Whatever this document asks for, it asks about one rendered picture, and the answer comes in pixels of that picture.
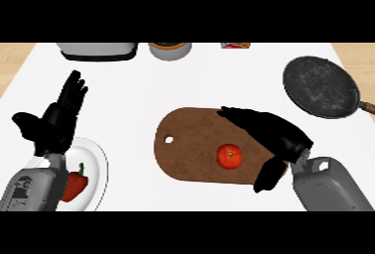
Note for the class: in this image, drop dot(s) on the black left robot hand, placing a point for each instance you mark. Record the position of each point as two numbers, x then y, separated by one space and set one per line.
56 122

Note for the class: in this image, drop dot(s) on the brown wooden cutting board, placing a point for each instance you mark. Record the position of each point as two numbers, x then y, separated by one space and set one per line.
195 145

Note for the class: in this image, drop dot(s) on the red bell pepper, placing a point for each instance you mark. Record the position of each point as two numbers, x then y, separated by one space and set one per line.
74 185

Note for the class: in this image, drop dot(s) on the red tomato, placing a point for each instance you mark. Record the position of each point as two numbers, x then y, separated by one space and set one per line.
229 156

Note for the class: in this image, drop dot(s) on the grey pot with brown rim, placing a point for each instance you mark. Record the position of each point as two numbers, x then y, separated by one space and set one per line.
170 50

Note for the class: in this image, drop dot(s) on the red and white box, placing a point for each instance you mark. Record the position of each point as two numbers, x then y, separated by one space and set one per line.
235 45

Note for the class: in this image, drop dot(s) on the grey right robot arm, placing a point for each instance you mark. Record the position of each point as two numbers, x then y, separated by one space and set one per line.
330 187

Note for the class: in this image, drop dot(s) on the grey and black appliance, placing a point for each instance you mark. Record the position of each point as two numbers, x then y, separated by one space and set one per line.
96 51

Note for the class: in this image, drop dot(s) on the dark grey frying pan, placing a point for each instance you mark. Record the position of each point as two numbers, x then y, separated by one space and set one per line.
321 86

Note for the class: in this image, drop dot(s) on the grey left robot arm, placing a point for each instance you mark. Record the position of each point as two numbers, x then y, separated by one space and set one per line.
34 185

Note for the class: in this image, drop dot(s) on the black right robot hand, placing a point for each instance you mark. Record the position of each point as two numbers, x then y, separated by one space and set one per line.
274 134

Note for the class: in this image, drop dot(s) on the white plate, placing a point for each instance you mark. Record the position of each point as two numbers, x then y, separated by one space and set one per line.
90 175

